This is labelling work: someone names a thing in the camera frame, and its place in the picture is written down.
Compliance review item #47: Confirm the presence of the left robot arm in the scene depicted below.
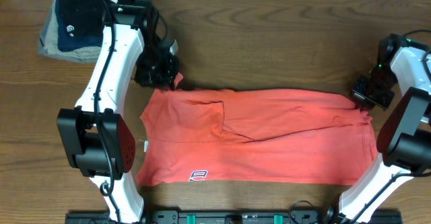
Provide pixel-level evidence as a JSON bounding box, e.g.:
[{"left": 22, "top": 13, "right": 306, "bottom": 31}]
[{"left": 57, "top": 0, "right": 179, "bottom": 223}]

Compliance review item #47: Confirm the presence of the grey folded shirt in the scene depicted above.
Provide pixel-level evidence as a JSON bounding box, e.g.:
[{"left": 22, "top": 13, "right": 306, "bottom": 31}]
[{"left": 38, "top": 0, "right": 101, "bottom": 63}]

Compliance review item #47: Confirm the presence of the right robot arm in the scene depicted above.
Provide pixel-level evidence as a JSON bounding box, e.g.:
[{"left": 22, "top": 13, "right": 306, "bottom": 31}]
[{"left": 322, "top": 33, "right": 430, "bottom": 223}]

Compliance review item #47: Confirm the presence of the red t-shirt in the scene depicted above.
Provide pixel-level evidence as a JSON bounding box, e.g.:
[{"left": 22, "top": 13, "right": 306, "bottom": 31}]
[{"left": 136, "top": 76, "right": 377, "bottom": 186}]

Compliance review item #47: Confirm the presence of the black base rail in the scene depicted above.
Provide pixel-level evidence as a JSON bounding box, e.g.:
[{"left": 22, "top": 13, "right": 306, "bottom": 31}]
[{"left": 65, "top": 211, "right": 403, "bottom": 224}]

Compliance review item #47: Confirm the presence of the black folded shirt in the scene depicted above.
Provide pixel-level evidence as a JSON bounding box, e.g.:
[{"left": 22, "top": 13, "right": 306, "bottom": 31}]
[{"left": 56, "top": 0, "right": 134, "bottom": 37}]

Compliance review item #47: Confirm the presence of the beige folded shirt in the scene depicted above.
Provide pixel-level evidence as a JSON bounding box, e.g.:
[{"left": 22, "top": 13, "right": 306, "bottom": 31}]
[{"left": 43, "top": 1, "right": 102, "bottom": 58}]

